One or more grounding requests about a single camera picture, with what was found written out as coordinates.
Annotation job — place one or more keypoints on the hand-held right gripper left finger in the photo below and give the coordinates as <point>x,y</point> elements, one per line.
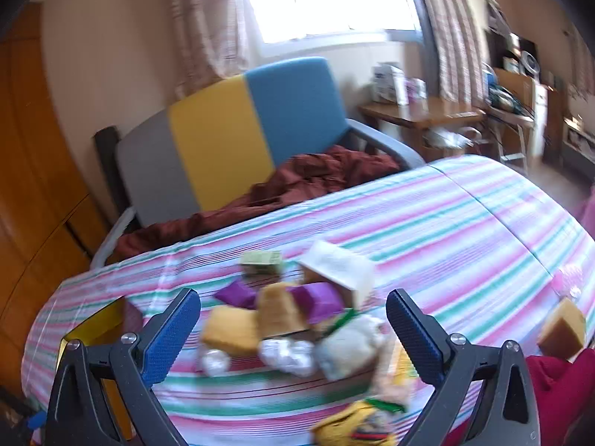
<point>172,334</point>

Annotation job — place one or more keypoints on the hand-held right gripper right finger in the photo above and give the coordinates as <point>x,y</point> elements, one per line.
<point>413,339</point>

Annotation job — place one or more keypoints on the maroon box with yellow lining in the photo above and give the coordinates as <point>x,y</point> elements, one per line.
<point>100,330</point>

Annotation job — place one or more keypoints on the purple packet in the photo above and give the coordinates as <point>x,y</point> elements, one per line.
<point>237,295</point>
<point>318,302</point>

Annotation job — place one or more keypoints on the white carton box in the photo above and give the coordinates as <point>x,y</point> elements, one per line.
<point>339,265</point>

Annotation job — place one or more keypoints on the clear green-zip snack bag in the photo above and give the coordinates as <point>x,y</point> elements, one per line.
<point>395,381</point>

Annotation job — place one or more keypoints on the silver foil packet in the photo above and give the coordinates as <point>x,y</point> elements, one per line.
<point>214,361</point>
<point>288,357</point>

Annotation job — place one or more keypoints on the yellow sponge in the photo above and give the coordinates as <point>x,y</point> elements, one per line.
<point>279,309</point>
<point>230,330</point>
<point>562,330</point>

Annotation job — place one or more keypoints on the white plastic bag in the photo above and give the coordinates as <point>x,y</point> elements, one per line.
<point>348,348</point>

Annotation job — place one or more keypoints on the yellow snack packet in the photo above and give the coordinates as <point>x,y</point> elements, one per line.
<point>353,427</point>

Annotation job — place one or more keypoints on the green carton box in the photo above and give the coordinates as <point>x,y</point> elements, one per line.
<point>262,264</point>

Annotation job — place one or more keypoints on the striped bed sheet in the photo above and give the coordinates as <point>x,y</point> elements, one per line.
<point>441,223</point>

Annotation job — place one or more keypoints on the pink plastic object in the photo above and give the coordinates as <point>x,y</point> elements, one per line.
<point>569,278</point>

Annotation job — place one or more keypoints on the maroon blanket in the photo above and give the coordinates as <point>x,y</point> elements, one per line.
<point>316,172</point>

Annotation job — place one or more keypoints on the black chair back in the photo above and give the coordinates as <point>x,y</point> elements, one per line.
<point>104,148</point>

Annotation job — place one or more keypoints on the wooden wardrobe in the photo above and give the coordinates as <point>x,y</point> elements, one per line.
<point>32,172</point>

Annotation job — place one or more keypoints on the wooden side table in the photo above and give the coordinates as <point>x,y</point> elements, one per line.
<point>418,114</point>

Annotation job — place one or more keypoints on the small pink box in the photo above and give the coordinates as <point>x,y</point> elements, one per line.
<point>415,89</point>

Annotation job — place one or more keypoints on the grey yellow blue sofa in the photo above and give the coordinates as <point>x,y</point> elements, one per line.
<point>297,111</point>

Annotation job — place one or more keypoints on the white printed carton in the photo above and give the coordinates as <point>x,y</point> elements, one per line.
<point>386,81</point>

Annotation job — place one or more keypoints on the cardboard box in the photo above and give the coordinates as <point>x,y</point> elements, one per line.
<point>513,86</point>

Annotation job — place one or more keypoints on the white desk fan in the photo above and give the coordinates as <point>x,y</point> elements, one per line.
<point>528,62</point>

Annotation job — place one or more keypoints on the patterned curtain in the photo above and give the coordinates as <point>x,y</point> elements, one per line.
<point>446,32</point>
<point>204,23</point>

